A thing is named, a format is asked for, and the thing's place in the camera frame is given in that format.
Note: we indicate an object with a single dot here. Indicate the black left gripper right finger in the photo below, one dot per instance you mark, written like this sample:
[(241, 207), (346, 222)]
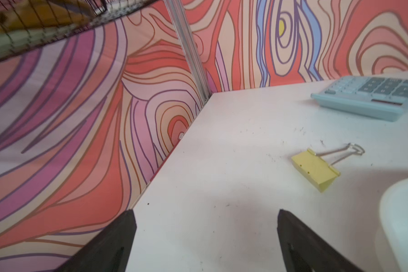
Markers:
[(304, 251)]

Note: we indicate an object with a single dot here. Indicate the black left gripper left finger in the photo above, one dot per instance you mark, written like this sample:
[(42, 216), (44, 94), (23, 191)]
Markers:
[(108, 251)]

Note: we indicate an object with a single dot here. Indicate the white plastic storage box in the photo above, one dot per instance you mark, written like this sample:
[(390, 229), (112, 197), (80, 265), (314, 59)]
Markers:
[(391, 240)]

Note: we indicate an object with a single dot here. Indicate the yellow binder clip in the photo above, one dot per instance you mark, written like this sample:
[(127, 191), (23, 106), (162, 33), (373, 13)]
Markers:
[(319, 172)]

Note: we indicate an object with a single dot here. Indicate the grey calculator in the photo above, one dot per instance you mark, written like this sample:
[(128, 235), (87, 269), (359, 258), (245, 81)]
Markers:
[(376, 97)]

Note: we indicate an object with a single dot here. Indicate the yellow item in left basket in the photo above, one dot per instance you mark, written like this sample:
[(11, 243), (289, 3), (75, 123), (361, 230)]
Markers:
[(25, 15)]

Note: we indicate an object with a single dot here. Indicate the left wire basket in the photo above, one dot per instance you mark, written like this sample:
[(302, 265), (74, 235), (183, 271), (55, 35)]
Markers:
[(18, 42)]

